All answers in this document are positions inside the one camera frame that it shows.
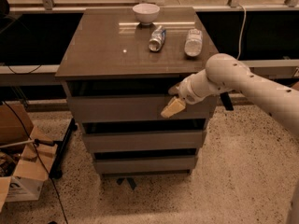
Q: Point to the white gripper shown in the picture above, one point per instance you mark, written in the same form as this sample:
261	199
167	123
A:
186	90

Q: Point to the grey top drawer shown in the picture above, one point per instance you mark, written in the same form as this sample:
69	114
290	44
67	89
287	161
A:
133	108

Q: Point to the grey drawer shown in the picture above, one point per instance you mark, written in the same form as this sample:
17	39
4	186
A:
146	165
118	142
133	108

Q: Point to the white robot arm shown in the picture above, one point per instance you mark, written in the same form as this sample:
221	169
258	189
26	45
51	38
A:
249	163

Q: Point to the grey middle drawer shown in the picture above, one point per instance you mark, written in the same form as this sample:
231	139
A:
118	142

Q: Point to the grey drawer cabinet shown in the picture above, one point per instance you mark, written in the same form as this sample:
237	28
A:
109	56

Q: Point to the grey bottom drawer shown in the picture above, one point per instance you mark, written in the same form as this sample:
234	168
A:
146	165

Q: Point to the open cardboard box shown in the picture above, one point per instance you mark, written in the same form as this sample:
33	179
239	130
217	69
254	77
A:
27	156

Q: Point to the white plastic bottle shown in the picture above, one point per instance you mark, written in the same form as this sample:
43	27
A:
193	43

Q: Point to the crushed silver blue can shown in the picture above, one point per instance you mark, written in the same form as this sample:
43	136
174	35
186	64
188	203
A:
157	39

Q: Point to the white ceramic bowl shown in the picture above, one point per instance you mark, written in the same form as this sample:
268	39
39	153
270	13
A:
146	13

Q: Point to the black stand base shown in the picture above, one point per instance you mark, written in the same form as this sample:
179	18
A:
56	170

